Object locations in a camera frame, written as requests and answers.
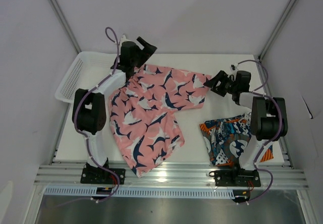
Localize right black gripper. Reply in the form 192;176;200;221
203;71;238;98

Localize blue orange patterned shorts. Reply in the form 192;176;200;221
199;111;275;167

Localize pink star patterned shorts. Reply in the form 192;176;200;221
108;64;211;178

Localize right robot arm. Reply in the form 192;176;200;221
204;70;288;186

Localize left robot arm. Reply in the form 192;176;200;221
72;35;157;184

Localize white plastic basket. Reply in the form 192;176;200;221
55;51;116;103

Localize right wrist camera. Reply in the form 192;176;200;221
230;63;239;72

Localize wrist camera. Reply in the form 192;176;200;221
230;63;239;72
120;34;129;44

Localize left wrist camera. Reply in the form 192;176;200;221
120;34;129;44

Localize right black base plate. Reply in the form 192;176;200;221
208;167;261;187

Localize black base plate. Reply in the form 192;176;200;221
80;166;126;185
208;167;261;187

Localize aluminium mounting rail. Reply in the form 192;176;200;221
34;163;309;190

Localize left aluminium frame post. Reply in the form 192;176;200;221
48;0;81;53

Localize aluminium frame post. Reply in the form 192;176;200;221
257;0;299;62
48;0;81;53

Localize right aluminium frame post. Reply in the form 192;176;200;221
257;0;299;62

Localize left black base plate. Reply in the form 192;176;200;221
80;166;126;185

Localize white slotted cable duct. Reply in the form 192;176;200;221
44;186;235;199

